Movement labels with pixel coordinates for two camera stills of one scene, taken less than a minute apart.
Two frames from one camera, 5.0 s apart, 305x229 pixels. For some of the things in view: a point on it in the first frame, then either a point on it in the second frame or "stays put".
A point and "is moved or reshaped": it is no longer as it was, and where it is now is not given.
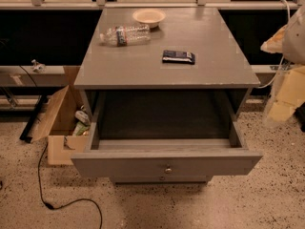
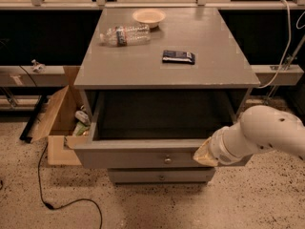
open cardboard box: x=58 y=127 stays put
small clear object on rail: x=37 y=67 stays put
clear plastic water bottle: x=122 y=35 stays put
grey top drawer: x=165 y=133 is moved or reshaped
